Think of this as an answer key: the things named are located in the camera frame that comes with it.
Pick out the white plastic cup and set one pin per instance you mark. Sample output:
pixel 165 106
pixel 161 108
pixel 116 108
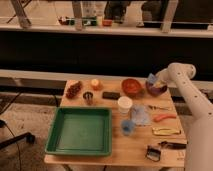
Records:
pixel 124 104

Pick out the small metal fork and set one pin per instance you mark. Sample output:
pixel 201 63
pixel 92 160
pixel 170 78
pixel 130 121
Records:
pixel 158 108

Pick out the small dark metal cup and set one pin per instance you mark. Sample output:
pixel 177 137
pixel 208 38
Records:
pixel 88 97

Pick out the black metal clip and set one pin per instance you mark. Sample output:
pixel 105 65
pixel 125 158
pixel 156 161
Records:
pixel 153 153

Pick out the black handled tool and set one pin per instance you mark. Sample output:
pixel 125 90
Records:
pixel 172 145

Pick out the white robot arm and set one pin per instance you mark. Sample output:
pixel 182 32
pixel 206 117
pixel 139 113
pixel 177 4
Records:
pixel 199 150

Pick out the green plastic tray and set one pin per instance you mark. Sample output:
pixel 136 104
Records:
pixel 80 131

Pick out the brown toy grapes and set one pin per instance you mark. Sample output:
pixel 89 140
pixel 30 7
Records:
pixel 73 90

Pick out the blue yellow sponge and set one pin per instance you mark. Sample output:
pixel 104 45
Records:
pixel 154 81

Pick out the small blue cup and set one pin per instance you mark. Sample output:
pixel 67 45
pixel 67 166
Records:
pixel 127 127

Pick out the purple bowl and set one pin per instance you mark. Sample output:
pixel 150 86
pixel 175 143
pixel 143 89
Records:
pixel 154 91

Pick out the small orange fruit toy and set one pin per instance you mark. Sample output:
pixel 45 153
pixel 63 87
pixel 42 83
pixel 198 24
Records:
pixel 95 84

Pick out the orange toy carrot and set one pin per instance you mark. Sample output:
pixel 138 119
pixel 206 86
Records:
pixel 161 117

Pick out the black office chair base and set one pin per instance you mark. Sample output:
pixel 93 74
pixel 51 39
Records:
pixel 29 137

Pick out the black rectangular block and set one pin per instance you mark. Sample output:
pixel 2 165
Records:
pixel 111 95

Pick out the red orange bowl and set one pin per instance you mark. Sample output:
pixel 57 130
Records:
pixel 131 87

